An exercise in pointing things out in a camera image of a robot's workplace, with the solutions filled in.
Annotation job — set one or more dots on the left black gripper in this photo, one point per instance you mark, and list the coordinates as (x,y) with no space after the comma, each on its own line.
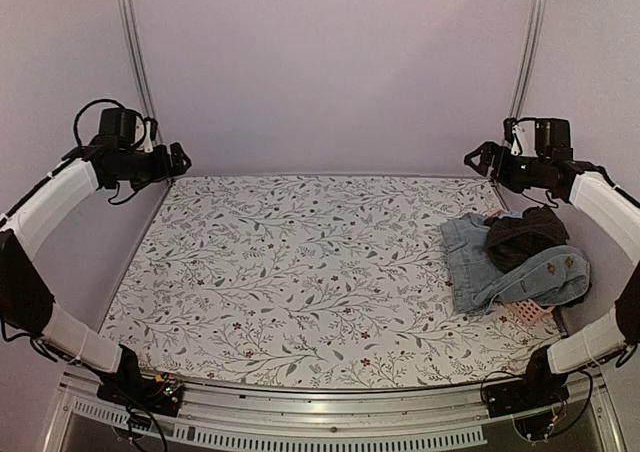
(164,167)

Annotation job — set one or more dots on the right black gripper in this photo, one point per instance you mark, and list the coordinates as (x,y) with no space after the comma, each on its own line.
(491,149)

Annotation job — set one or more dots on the black pinstriped shirt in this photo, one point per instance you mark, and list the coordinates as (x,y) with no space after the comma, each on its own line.
(511,241)

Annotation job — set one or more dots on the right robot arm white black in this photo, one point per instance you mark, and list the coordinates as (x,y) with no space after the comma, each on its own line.
(537,153)

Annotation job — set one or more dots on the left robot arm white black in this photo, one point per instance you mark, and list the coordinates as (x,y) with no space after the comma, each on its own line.
(122,151)

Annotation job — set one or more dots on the pink perforated laundry basket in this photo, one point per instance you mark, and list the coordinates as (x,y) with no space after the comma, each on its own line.
(527,312)

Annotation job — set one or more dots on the light blue denim jeans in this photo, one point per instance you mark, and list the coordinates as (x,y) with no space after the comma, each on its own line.
(471,270)

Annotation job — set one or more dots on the light denim jacket with buttons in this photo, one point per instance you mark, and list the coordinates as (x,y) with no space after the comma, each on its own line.
(553,277)

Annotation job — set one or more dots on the floral patterned table mat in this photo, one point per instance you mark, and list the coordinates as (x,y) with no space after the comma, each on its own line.
(313,282)

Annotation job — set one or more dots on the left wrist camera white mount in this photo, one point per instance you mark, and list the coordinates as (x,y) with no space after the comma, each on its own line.
(150,126)

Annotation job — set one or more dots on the left aluminium frame post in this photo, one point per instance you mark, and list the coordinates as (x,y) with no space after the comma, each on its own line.
(136,57)

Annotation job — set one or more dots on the aluminium frame post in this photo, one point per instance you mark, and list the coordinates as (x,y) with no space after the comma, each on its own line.
(531,41)
(136,57)

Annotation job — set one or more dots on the right aluminium frame post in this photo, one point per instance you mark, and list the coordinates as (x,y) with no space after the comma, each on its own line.
(531,41)

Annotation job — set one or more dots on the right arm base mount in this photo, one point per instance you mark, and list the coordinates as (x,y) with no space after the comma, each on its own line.
(522,395)

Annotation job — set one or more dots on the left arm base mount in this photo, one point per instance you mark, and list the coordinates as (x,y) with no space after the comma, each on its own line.
(145,394)

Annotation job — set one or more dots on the front aluminium rail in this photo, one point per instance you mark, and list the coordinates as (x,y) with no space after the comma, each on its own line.
(218,416)

